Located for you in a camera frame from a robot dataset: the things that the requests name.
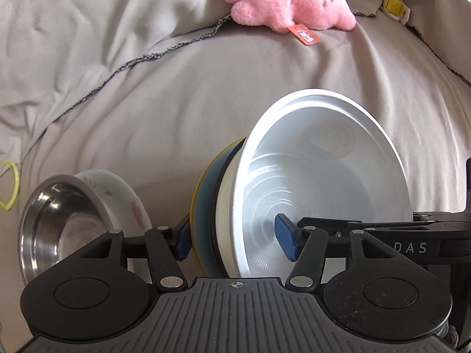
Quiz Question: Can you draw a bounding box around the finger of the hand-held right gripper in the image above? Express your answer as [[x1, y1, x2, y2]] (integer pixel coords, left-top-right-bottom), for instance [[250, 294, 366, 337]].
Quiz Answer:
[[297, 216, 369, 235]]

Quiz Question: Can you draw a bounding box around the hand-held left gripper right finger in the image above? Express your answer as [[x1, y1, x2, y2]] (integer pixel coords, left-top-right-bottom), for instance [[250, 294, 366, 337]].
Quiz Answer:
[[274, 213, 389, 292]]

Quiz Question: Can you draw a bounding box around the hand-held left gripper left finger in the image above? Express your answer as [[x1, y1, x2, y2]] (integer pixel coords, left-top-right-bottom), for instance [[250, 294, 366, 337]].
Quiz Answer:
[[77, 213, 193, 292]]

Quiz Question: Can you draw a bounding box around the blue enamel bowl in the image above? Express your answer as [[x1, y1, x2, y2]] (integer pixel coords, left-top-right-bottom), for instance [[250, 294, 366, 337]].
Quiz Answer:
[[195, 143, 246, 276]]

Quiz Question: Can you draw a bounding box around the blue and yellow bowl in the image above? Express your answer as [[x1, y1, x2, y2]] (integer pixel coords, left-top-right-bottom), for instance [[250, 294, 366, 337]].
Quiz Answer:
[[190, 137, 247, 277]]

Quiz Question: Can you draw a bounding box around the white plastic bowl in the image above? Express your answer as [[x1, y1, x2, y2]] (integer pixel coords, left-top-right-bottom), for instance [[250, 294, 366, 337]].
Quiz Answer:
[[215, 88, 413, 279]]

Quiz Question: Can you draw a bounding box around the stainless steel bowl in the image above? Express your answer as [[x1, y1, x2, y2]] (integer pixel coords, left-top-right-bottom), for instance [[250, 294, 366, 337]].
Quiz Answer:
[[18, 174, 123, 284]]

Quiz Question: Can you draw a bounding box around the yellow rubber loop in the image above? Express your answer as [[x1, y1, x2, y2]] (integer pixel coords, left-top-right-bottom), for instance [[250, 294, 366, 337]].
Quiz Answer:
[[0, 160, 20, 211]]

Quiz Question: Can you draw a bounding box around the pink plush toy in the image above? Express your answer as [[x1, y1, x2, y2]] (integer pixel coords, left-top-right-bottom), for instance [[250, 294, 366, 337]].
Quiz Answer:
[[221, 0, 357, 45]]

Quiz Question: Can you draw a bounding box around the yellow and white clip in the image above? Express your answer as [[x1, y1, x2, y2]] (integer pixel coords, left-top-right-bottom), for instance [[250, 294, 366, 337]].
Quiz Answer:
[[382, 0, 410, 26]]

